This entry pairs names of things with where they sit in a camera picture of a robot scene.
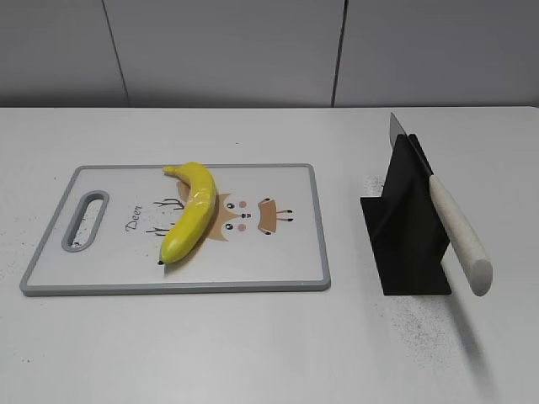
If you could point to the yellow plastic banana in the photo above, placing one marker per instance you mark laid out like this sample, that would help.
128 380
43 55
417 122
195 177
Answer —
197 214

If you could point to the white deer cutting board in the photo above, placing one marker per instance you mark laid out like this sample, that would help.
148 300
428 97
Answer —
106 234

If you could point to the black knife stand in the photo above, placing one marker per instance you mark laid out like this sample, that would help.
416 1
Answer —
407 238

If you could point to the white handled kitchen knife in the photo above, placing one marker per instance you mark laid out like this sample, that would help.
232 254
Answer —
472 255

